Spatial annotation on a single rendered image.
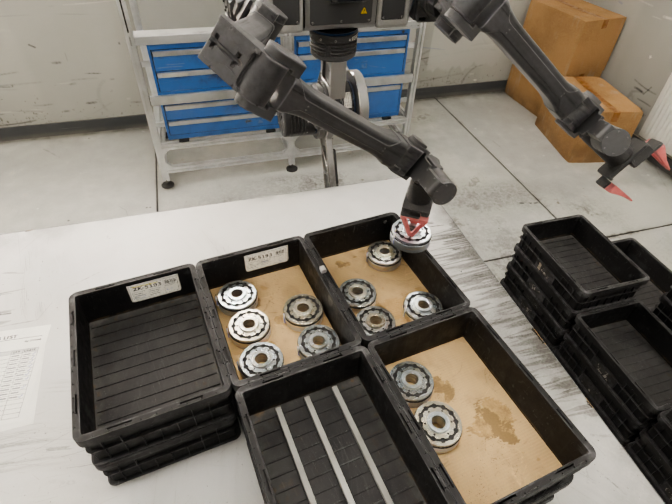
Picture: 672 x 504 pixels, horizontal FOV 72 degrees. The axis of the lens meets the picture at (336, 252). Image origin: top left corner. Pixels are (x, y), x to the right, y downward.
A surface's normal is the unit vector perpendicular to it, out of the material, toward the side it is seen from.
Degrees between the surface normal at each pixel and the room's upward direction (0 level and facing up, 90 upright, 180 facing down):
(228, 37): 66
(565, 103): 87
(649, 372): 0
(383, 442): 0
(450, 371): 0
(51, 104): 90
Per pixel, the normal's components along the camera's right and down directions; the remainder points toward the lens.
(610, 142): -0.11, 0.41
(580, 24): -0.92, 0.23
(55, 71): 0.29, 0.66
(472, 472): 0.04, -0.73
